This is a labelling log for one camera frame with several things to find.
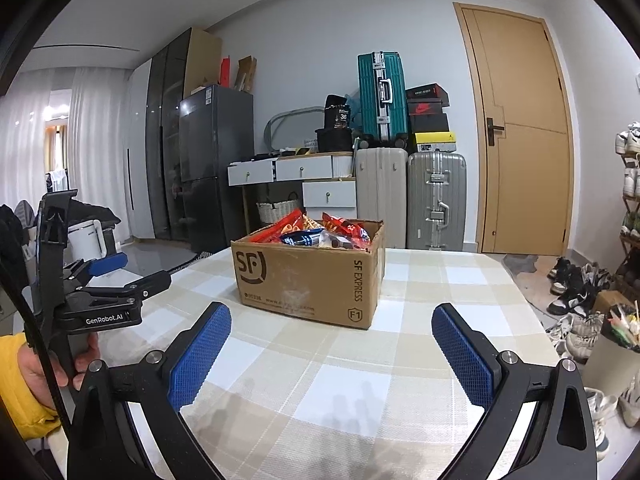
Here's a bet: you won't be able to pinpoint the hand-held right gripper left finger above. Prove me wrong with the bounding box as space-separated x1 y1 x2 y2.
67 301 233 480

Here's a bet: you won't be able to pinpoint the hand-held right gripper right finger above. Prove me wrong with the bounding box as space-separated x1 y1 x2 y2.
431 302 598 480

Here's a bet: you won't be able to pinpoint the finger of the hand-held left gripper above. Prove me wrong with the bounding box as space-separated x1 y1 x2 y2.
37 189 127 311
79 270 173 307

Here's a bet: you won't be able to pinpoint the brown cardboard box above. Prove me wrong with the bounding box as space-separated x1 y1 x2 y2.
231 219 387 331

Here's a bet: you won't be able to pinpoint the red crinkled snack packet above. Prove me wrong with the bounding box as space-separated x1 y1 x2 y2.
248 209 307 244

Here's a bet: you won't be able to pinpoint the blue cookie packet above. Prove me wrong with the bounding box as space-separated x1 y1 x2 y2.
279 229 327 248

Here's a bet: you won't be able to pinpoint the red cookie packet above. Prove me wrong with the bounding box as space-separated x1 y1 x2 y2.
321 212 373 250

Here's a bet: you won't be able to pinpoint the person's left forearm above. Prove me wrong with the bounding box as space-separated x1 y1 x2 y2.
0 332 63 441

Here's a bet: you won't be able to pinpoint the person's left hand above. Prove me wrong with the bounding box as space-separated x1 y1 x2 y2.
17 332 103 402

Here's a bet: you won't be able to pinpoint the white appliance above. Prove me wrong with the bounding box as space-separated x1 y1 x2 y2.
67 220 118 262

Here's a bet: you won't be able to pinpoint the white curtain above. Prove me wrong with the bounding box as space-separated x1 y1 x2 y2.
67 67 132 261

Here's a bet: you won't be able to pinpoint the grey door mat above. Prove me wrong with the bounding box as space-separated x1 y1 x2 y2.
502 254 558 316

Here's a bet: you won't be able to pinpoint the heap of black white sneakers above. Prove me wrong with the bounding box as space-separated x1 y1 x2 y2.
544 256 640 461

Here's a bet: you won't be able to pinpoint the tall dark glass cabinet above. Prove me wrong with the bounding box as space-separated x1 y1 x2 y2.
145 27 223 242

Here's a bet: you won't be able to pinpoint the white trash bin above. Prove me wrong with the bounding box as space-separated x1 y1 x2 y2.
582 305 640 401

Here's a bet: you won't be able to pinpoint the grey fridge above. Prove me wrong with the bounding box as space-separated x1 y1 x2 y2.
179 84 255 255

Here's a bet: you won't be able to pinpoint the small cardboard box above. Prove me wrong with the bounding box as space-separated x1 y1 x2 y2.
592 290 626 317

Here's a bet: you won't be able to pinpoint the woven basket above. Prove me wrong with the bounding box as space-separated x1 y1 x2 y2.
256 199 303 226

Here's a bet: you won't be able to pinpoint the silver suitcase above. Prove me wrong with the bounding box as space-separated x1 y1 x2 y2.
406 152 468 252

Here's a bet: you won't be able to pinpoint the cream ribbed suitcase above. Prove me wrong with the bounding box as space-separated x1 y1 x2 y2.
354 147 410 251

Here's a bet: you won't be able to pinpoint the wooden shoe rack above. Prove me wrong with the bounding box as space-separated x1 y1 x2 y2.
617 152 640 291

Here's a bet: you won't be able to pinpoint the wooden door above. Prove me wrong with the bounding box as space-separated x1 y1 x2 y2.
454 2 575 256

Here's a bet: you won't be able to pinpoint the white drawer desk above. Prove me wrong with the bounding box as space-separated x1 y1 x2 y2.
227 152 358 223

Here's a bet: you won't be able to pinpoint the yellow and black shoebox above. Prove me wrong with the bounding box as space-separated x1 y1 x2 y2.
414 131 457 153

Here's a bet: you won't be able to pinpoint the red and black shoebox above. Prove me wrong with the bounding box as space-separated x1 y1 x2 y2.
407 100 446 117

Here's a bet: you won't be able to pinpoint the black hat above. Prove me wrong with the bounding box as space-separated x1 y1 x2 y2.
315 127 355 153

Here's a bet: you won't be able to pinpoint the black shoebox with red label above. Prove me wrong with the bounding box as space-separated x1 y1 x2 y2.
405 84 449 102

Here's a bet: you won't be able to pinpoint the teal suitcase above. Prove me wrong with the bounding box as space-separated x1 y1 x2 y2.
357 51 407 150

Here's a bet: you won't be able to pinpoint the rows of colourful sneakers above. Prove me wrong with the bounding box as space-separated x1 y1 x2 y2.
614 122 640 241

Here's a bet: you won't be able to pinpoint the black printed bag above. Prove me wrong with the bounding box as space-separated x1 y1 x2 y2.
324 94 355 130

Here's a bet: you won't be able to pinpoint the grey oval metal frame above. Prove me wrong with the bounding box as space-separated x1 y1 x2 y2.
263 106 326 153

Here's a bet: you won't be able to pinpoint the dark door handle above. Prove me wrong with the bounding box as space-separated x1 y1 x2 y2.
486 116 506 147

